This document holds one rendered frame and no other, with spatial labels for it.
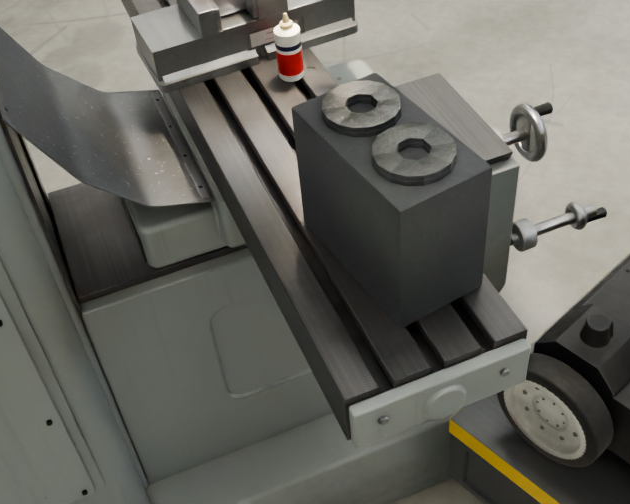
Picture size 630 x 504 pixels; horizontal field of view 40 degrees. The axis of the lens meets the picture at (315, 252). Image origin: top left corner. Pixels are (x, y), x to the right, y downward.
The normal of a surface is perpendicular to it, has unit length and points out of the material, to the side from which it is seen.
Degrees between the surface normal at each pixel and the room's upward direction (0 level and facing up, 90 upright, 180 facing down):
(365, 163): 0
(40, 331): 88
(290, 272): 0
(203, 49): 90
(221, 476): 0
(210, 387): 90
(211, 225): 90
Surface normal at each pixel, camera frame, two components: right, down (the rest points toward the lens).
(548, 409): -0.72, 0.53
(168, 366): 0.38, 0.64
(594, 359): -0.07, -0.70
